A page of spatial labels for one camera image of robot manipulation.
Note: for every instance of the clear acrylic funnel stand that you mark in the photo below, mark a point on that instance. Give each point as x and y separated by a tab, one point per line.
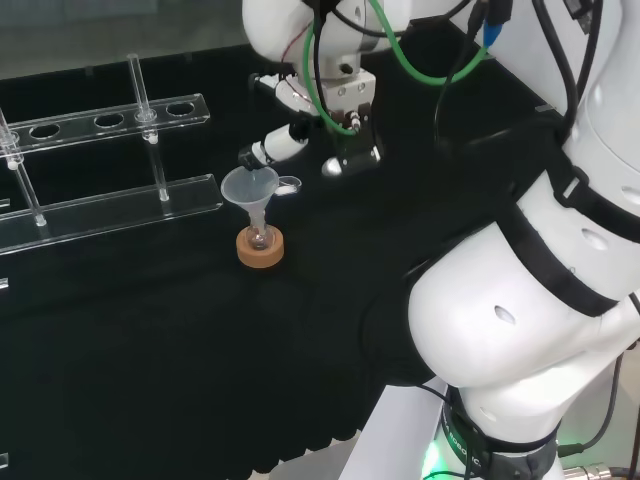
115	212

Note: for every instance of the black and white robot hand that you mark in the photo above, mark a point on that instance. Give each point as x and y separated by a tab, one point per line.
292	95

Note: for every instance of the clear acrylic rack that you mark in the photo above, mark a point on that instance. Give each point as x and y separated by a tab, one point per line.
4	284

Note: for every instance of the translucent plastic funnel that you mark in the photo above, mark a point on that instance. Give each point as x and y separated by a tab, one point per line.
245	192

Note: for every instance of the small round-bottom glass flask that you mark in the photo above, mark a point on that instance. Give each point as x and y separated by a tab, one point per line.
259	242

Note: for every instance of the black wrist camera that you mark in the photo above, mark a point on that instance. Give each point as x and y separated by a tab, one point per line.
357	155

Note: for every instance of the black bench cloth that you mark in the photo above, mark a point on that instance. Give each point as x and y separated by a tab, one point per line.
150	350

